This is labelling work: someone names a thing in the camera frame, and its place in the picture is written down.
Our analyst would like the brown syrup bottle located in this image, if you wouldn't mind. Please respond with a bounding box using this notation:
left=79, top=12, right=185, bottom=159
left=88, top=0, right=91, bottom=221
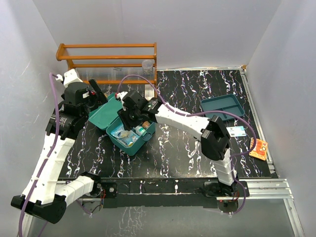
left=142, top=121, right=151, bottom=129

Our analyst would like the white green pill bottle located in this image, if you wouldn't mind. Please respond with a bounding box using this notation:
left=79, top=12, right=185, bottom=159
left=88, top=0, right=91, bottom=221
left=134, top=126, right=146, bottom=136

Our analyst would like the teal medicine kit box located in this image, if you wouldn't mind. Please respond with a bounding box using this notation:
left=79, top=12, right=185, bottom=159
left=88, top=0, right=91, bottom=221
left=88, top=93, right=156, bottom=156

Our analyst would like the cotton swab bag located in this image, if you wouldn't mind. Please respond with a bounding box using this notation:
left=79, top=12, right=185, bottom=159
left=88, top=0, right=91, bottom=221
left=111, top=124, right=139, bottom=148

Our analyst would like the teal divided tray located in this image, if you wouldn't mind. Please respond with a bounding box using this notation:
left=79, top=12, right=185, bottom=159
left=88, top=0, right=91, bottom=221
left=200, top=94, right=245, bottom=118

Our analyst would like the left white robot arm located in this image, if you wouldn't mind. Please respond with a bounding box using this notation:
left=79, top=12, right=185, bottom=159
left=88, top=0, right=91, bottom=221
left=11, top=79, right=108, bottom=224

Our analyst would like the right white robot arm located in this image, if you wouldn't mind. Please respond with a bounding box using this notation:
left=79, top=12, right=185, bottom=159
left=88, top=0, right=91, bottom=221
left=115, top=91, right=238, bottom=196

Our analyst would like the white upright medicine box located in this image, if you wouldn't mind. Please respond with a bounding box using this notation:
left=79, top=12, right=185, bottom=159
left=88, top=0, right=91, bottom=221
left=145, top=84, right=155, bottom=100

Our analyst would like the orange wooden shelf rack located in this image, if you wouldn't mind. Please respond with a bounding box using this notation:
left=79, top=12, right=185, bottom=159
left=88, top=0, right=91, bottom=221
left=56, top=43, right=157, bottom=85

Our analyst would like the clear plastic measuring cup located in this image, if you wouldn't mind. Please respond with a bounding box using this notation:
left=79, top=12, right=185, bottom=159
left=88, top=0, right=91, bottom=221
left=142, top=59, right=154, bottom=74

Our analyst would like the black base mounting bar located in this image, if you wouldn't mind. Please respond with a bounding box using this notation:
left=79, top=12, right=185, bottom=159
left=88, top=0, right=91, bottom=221
left=74, top=176, right=250, bottom=209

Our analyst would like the white paper card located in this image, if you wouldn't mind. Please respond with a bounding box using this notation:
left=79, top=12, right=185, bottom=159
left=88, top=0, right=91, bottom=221
left=227, top=126, right=246, bottom=137

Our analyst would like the orange blister pack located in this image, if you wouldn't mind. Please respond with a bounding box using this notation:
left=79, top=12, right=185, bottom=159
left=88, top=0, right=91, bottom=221
left=249, top=139, right=268, bottom=161

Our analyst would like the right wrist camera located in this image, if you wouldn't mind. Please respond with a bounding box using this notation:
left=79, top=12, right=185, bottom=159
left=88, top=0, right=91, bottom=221
left=115, top=91, right=128, bottom=111

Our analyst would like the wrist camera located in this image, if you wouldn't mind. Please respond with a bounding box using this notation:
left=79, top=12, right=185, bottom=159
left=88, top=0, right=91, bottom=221
left=115, top=91, right=128, bottom=111
left=55, top=69, right=83, bottom=88

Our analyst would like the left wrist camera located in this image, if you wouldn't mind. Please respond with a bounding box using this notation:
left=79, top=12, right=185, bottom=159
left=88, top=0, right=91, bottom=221
left=55, top=69, right=83, bottom=88

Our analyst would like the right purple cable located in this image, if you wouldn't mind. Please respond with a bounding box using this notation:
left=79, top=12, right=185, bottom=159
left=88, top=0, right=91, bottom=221
left=117, top=74, right=257, bottom=215

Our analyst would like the purple cable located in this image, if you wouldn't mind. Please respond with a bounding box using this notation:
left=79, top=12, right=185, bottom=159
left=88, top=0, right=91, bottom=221
left=17, top=72, right=92, bottom=237
left=117, top=74, right=257, bottom=215

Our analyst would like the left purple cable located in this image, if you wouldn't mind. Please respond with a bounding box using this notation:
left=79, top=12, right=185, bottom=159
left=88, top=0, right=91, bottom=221
left=17, top=72, right=92, bottom=237

